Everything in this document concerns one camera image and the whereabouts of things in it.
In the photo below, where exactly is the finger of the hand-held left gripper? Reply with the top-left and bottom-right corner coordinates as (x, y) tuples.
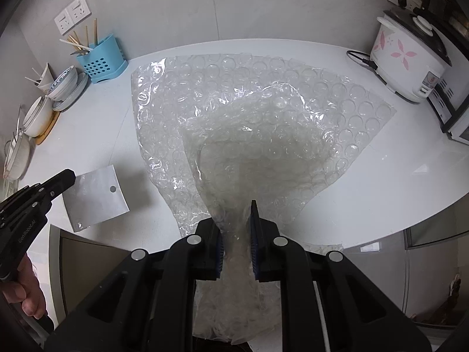
(11, 183), (45, 200)
(35, 169), (76, 206)

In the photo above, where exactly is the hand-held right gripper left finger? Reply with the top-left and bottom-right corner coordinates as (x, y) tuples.
(44, 218), (225, 352)

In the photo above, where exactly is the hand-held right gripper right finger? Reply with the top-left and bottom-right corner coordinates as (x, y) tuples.
(249, 200), (435, 352)

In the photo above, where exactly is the white plastic pouch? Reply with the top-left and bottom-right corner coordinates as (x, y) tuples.
(62, 165), (130, 233)

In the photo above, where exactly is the clear bubble wrap sheet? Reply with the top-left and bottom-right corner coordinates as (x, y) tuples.
(131, 53), (398, 345)

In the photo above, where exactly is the person's left hand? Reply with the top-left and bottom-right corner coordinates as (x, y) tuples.
(0, 253), (46, 319)

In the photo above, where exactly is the wooden trivet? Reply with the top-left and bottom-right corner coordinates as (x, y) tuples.
(34, 110), (61, 145)

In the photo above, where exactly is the white bowl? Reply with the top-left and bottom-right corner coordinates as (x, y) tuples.
(23, 95), (55, 137)

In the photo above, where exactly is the blue patterned bowl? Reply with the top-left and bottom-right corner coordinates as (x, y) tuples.
(47, 65), (78, 99)

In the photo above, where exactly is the white cup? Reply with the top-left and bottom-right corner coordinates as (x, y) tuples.
(37, 62), (55, 92)

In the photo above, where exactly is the blue utensil holder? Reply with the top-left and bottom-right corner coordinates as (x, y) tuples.
(76, 34), (129, 84)

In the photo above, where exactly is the bunch of wooden chopsticks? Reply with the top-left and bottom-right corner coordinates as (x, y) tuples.
(59, 18), (99, 54)

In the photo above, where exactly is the white floral rice cooker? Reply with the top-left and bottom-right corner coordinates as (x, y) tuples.
(369, 9), (451, 103)

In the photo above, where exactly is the white microwave oven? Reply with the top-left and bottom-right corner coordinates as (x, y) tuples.
(427, 62), (469, 143)

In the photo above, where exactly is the black storage rack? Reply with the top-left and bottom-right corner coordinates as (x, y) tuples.
(421, 0), (469, 134)

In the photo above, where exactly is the black power cord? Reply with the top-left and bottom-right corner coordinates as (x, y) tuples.
(346, 50), (378, 70)

